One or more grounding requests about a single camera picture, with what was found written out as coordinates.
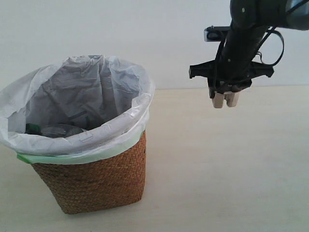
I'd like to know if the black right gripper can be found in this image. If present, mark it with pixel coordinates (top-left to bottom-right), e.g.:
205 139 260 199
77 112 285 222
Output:
189 26 274 99

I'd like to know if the brown cardboard pulp tray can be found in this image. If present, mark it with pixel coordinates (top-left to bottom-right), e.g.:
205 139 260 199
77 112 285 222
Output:
212 92 239 109

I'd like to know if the green label water bottle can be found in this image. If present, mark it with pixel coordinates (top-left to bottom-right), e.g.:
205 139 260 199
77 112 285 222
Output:
25 123 86 138

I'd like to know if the white plastic bin liner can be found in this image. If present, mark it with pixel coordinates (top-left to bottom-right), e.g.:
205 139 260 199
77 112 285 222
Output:
0 55 155 165

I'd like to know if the woven wicker waste basket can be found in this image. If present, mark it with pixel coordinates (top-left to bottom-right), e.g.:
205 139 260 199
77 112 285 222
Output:
32 132 147 215

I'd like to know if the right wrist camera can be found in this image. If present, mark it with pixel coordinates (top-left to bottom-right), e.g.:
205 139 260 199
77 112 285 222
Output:
204 26 230 42

